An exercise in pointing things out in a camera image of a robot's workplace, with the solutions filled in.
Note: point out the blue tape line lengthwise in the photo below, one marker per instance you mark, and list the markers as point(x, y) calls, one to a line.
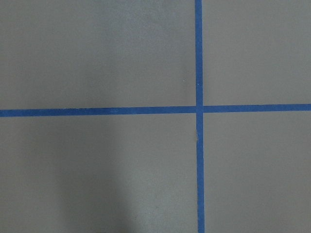
point(199, 117)

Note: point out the blue tape line crosswise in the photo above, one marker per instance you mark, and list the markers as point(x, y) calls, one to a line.
point(153, 110)

